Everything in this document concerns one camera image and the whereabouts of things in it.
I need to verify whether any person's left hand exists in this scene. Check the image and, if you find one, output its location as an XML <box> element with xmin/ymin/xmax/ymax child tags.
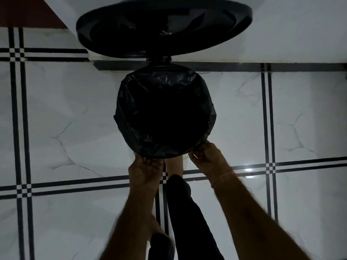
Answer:
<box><xmin>128</xmin><ymin>153</ymin><xmax>166</xmax><ymax>195</ymax></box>

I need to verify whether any person's right hand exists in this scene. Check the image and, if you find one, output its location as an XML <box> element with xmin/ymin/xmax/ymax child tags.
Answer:
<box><xmin>188</xmin><ymin>141</ymin><xmax>236</xmax><ymax>185</ymax></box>

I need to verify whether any black plastic trash bag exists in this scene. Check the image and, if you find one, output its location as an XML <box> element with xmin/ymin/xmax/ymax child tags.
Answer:
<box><xmin>113</xmin><ymin>65</ymin><xmax>218</xmax><ymax>159</ymax></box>

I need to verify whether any person's left forearm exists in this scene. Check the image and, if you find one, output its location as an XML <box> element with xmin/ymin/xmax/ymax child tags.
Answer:
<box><xmin>100</xmin><ymin>187</ymin><xmax>161</xmax><ymax>260</ymax></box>

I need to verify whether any person's right forearm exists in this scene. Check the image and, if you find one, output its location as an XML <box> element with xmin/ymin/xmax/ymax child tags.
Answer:
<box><xmin>212</xmin><ymin>173</ymin><xmax>312</xmax><ymax>260</ymax></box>

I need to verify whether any person's right foot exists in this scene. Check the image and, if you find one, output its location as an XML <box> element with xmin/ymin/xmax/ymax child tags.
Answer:
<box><xmin>165</xmin><ymin>157</ymin><xmax>188</xmax><ymax>182</ymax></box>

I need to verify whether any person's foot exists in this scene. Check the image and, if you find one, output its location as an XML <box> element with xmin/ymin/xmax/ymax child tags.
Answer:
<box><xmin>165</xmin><ymin>157</ymin><xmax>188</xmax><ymax>182</ymax></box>
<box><xmin>147</xmin><ymin>214</ymin><xmax>169</xmax><ymax>239</ymax></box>

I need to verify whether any thin orange wrist thread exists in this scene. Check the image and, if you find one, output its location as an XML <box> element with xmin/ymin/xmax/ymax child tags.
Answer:
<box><xmin>210</xmin><ymin>171</ymin><xmax>237</xmax><ymax>189</ymax></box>

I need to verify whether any person's left foot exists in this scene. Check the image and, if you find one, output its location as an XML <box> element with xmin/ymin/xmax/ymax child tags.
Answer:
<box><xmin>147</xmin><ymin>214</ymin><xmax>169</xmax><ymax>239</ymax></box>

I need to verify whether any person's right trouser leg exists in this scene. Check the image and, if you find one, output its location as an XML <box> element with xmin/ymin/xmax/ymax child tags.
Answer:
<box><xmin>166</xmin><ymin>174</ymin><xmax>225</xmax><ymax>260</ymax></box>

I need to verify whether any person's trouser leg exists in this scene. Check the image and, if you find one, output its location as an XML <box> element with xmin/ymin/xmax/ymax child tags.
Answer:
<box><xmin>166</xmin><ymin>174</ymin><xmax>225</xmax><ymax>260</ymax></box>
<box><xmin>146</xmin><ymin>232</ymin><xmax>176</xmax><ymax>260</ymax></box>

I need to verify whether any person's left trouser leg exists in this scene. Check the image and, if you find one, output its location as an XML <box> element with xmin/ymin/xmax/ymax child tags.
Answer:
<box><xmin>146</xmin><ymin>232</ymin><xmax>176</xmax><ymax>260</ymax></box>

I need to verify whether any black round bin lid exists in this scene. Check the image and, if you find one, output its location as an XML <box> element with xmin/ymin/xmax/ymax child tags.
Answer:
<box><xmin>76</xmin><ymin>0</ymin><xmax>253</xmax><ymax>59</ymax></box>

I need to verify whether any brown wooden door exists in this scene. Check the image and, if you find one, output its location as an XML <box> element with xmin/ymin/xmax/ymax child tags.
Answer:
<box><xmin>0</xmin><ymin>0</ymin><xmax>69</xmax><ymax>29</ymax></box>

